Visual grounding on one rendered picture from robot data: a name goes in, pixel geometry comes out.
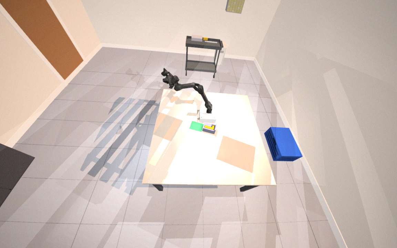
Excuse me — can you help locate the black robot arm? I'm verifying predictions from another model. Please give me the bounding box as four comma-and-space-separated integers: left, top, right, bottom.
163, 75, 213, 114

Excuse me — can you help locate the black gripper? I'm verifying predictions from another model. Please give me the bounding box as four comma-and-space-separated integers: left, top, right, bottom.
161, 68, 173, 82

